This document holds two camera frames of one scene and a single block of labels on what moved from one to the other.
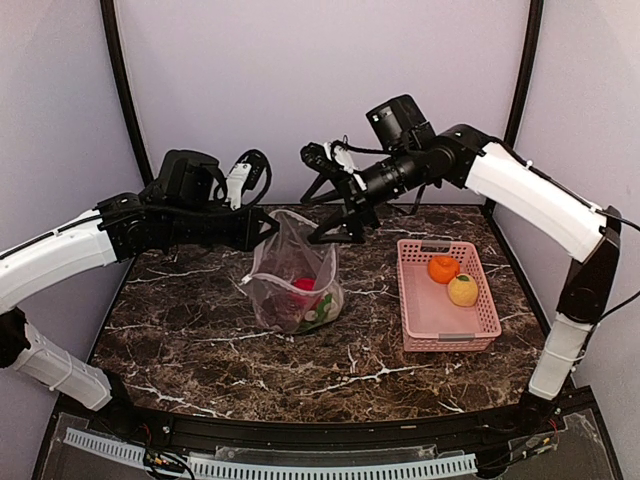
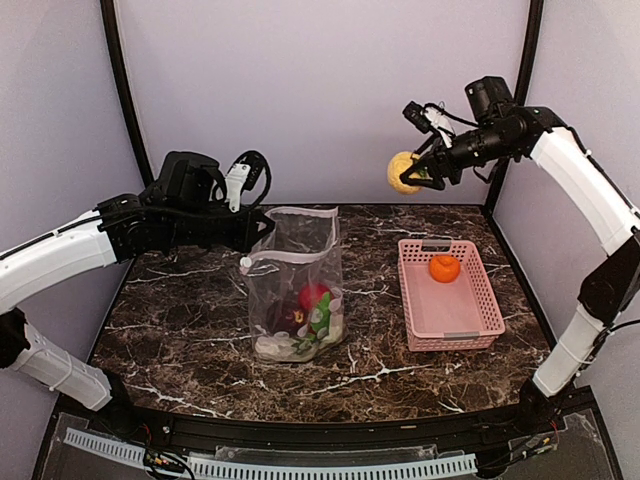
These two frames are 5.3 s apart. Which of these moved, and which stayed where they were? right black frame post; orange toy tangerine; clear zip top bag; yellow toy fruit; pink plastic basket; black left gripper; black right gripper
Moved: clear zip top bag; black right gripper; yellow toy fruit
Stayed: pink plastic basket; black left gripper; orange toy tangerine; right black frame post
